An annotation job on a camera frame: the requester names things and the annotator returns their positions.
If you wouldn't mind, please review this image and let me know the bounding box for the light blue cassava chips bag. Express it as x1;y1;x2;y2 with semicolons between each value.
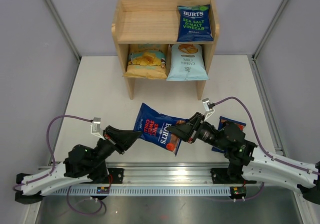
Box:
166;43;209;81

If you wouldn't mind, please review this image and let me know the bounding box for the blue Burts chilli bag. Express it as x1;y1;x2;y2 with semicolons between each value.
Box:
133;103;186;155
211;116;246;153

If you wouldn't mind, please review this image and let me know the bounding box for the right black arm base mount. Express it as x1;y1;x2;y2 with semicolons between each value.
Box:
210;168;257;184

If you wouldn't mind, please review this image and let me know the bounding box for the tan kettle cooked chips bag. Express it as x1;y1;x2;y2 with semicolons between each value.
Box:
124;44;169;79

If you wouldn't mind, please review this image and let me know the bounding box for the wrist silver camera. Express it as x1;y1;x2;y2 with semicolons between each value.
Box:
90;117;104;139
202;98;215;121

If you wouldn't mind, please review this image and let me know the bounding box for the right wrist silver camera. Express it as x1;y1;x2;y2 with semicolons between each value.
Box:
202;98;215;121

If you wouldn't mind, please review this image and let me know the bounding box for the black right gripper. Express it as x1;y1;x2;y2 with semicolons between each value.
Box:
167;112;228;151

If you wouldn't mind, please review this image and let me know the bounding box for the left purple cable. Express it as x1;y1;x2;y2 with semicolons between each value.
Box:
12;115;106;215

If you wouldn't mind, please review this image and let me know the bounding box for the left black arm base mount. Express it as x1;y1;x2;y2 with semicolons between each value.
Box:
101;168;124;184

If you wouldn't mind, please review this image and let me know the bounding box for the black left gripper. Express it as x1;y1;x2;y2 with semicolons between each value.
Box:
89;125;142;168

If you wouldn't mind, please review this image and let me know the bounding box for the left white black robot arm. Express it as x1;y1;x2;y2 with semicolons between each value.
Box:
14;126;142;205

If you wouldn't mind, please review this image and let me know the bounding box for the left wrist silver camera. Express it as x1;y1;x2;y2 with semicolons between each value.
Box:
90;117;104;139

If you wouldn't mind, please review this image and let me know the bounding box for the white slotted cable duct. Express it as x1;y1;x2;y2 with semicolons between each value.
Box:
51;185;231;197

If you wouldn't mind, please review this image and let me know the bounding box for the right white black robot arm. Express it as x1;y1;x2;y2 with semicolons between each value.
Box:
167;112;320;204

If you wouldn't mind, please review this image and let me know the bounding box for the blue Burts sea salt bag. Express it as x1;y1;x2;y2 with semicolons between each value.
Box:
177;4;214;42

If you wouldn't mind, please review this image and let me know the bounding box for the aluminium rail frame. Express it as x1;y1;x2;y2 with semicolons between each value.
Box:
32;161;306;185

